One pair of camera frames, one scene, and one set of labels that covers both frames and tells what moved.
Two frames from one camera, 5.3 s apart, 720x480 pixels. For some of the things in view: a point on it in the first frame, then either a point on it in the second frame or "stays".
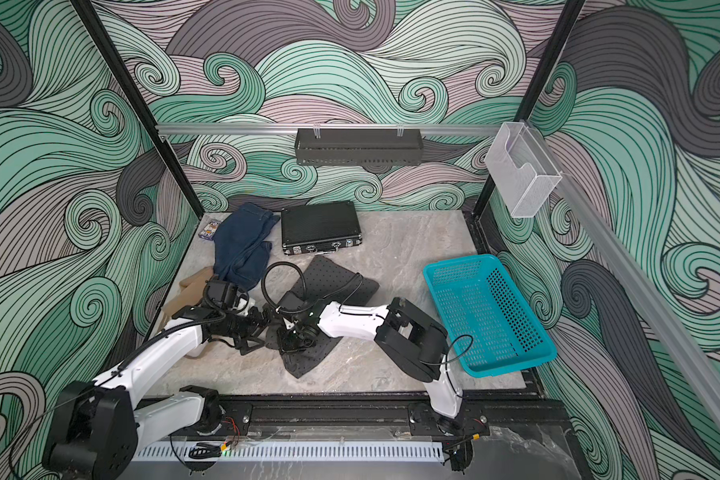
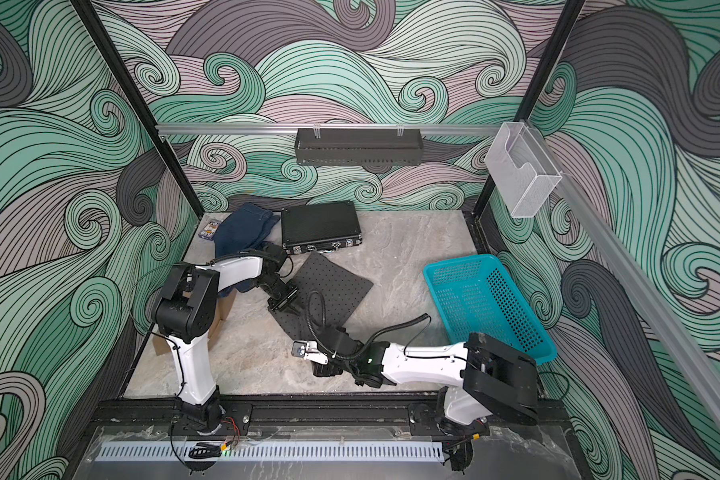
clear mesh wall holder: (521, 169) stays
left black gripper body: (243, 326) -> (280, 294)
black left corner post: (92, 24) stays
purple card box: (209, 229) stays
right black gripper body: (295, 340) -> (335, 368)
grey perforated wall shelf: (402, 147) stays
